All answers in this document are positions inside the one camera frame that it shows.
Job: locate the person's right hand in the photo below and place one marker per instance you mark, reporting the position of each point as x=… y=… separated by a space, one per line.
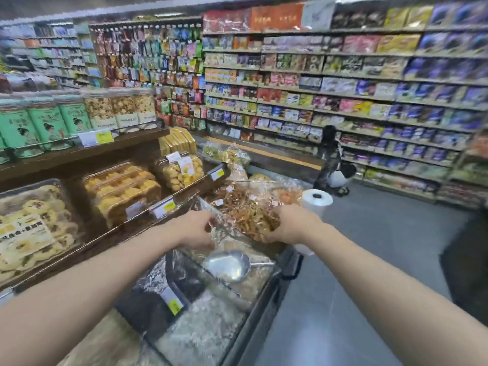
x=295 y=224

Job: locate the pile of bagged snacks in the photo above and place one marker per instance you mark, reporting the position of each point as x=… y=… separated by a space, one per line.
x=244 y=167

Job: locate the person's left forearm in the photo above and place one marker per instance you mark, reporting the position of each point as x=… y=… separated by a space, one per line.
x=87 y=293

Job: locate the green printed canister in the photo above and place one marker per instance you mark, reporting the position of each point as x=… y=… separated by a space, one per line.
x=49 y=121
x=17 y=129
x=75 y=115

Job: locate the clear box of flower cookies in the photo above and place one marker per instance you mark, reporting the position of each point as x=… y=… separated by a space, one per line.
x=36 y=228

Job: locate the black display stand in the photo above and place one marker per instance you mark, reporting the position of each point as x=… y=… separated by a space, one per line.
x=467 y=262

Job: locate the clear plastic bag of snacks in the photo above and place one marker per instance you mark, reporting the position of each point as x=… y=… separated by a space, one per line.
x=244 y=213

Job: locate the person's right forearm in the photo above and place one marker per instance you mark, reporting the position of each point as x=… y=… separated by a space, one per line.
x=381 y=297

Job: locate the person's left fingers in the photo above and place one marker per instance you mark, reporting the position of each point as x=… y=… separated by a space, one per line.
x=210 y=226

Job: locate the person's right fingers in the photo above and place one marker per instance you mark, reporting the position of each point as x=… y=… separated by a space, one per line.
x=275 y=237

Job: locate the rack of hanging snack packets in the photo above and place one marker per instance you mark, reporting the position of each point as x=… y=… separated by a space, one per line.
x=152 y=68

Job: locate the dark wooden display shelf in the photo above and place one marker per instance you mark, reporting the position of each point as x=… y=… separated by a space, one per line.
x=68 y=163

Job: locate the white plastic bag roll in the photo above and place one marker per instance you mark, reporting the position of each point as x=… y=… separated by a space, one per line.
x=317 y=200

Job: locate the bulk food bin with clear lid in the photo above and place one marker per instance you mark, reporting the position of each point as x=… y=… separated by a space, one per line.
x=213 y=316

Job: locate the clear box of round cookies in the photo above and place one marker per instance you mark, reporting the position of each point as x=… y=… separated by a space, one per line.
x=181 y=172

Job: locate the clear box of yellow pastries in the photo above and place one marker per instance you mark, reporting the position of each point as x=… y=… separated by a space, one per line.
x=124 y=192

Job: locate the person's left hand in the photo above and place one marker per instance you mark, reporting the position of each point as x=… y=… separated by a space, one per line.
x=192 y=229

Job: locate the stack of yellow packets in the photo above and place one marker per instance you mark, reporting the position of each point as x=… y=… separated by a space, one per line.
x=177 y=140

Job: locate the wall shelving of snack packets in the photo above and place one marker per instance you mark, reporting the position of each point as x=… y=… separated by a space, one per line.
x=362 y=91

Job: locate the distant shelving of goods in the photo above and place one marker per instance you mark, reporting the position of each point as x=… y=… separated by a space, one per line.
x=45 y=57

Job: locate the yellow and white price tag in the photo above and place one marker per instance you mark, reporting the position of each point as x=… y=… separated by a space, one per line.
x=96 y=138
x=164 y=208
x=172 y=301
x=217 y=174

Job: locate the metal scoop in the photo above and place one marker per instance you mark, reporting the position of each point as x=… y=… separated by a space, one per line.
x=227 y=264

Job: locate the clear jar of cookies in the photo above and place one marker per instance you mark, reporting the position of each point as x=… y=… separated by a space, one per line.
x=145 y=106
x=100 y=109
x=125 y=107

